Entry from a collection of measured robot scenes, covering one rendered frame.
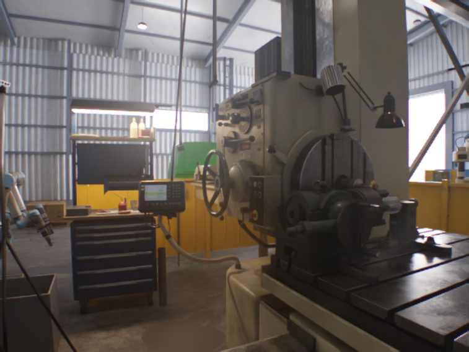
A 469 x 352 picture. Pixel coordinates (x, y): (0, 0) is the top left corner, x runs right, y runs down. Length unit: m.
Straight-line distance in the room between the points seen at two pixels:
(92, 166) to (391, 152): 2.83
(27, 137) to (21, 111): 1.14
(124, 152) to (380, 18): 2.70
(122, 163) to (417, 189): 3.32
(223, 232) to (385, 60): 3.26
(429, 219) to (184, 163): 3.94
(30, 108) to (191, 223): 11.66
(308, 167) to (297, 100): 0.38
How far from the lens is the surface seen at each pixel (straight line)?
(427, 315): 0.98
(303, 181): 1.55
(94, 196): 4.12
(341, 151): 1.71
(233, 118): 1.78
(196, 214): 4.37
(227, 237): 4.62
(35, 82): 15.25
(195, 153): 5.65
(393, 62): 2.38
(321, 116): 1.79
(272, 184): 1.45
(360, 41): 2.16
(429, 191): 3.77
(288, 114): 1.64
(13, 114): 15.12
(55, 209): 7.95
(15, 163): 15.01
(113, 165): 3.47
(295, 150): 1.62
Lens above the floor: 1.39
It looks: 2 degrees down
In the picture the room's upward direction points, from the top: straight up
